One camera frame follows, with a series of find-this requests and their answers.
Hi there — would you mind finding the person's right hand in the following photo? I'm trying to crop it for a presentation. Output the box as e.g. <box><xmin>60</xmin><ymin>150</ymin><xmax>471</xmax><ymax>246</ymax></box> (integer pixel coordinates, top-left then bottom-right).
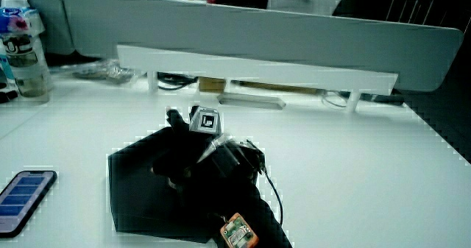
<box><xmin>151</xmin><ymin>105</ymin><xmax>267</xmax><ymax>190</ymax></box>

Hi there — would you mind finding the person's right forearm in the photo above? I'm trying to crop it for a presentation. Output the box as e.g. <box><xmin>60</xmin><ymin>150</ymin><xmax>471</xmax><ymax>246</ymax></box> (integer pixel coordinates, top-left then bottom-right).
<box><xmin>183</xmin><ymin>180</ymin><xmax>294</xmax><ymax>248</ymax></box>

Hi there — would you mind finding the flat silver device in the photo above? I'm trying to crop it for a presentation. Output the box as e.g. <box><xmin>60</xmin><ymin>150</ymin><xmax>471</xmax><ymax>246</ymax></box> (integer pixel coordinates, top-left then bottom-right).
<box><xmin>216</xmin><ymin>92</ymin><xmax>287</xmax><ymax>111</ymax></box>

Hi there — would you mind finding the brown cardboard box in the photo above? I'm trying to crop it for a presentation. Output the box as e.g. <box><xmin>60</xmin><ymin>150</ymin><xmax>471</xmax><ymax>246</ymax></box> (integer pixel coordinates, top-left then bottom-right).
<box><xmin>198</xmin><ymin>76</ymin><xmax>227</xmax><ymax>93</ymax></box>

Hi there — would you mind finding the orange circuit board module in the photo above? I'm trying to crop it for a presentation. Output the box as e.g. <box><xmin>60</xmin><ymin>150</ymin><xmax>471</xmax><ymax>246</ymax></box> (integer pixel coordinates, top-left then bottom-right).
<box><xmin>219</xmin><ymin>212</ymin><xmax>260</xmax><ymax>248</ymax></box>

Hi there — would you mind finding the long brown wooden strip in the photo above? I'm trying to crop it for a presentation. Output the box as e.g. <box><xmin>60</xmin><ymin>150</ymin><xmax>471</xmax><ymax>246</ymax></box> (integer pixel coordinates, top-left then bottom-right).
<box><xmin>230</xmin><ymin>79</ymin><xmax>322</xmax><ymax>96</ymax></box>

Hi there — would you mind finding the white monitor riser shelf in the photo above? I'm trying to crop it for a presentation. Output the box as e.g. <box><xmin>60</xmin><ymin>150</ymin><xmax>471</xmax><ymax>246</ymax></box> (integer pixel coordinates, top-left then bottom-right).
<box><xmin>116</xmin><ymin>44</ymin><xmax>400</xmax><ymax>113</ymax></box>

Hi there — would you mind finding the crumpled plastic bag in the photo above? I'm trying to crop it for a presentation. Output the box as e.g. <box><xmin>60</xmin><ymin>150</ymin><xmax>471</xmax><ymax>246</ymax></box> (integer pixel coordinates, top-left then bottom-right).
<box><xmin>58</xmin><ymin>58</ymin><xmax>139</xmax><ymax>85</ymax></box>

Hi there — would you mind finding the long grey partition panel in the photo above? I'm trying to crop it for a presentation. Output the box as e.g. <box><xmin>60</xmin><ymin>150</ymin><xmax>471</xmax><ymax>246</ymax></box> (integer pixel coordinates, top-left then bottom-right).
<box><xmin>63</xmin><ymin>0</ymin><xmax>464</xmax><ymax>93</ymax></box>

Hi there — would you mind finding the black smartphone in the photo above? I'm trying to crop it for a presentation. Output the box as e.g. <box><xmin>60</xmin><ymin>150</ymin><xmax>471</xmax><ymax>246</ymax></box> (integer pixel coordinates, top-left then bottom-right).
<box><xmin>0</xmin><ymin>169</ymin><xmax>58</xmax><ymax>239</ymax></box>

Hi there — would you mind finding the clear water bottle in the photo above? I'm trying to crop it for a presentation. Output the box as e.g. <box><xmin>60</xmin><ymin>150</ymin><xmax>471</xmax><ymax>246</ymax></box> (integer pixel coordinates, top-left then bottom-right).
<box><xmin>0</xmin><ymin>0</ymin><xmax>52</xmax><ymax>99</ymax></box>

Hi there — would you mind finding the small black object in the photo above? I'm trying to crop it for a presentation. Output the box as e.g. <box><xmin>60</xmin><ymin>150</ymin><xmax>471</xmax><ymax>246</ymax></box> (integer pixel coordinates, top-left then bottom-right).
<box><xmin>0</xmin><ymin>88</ymin><xmax>19</xmax><ymax>104</ymax></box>

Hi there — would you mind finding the short grey partition panel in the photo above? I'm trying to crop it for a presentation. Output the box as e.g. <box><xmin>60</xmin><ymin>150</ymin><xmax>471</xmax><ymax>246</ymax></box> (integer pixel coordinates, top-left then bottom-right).
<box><xmin>0</xmin><ymin>0</ymin><xmax>76</xmax><ymax>56</ymax></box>

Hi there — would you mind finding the thin black sensor cable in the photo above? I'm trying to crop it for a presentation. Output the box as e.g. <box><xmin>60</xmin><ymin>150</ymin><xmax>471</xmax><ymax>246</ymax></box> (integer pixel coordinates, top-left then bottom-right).
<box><xmin>245</xmin><ymin>138</ymin><xmax>284</xmax><ymax>227</ymax></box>

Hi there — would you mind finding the black coiled cable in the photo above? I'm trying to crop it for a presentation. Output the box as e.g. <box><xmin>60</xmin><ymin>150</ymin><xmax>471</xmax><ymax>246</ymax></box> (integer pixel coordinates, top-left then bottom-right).
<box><xmin>157</xmin><ymin>71</ymin><xmax>199</xmax><ymax>92</ymax></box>

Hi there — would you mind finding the metal frame chair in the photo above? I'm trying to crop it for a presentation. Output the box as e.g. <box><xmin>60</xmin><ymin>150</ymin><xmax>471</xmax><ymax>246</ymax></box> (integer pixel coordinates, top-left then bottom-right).
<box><xmin>385</xmin><ymin>0</ymin><xmax>439</xmax><ymax>25</ymax></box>

